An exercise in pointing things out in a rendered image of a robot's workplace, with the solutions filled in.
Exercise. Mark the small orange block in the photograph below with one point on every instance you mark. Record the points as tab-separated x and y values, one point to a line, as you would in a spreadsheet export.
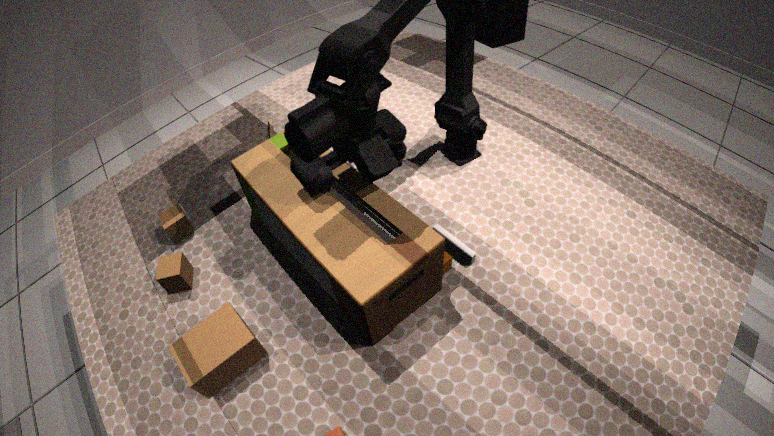
335	432

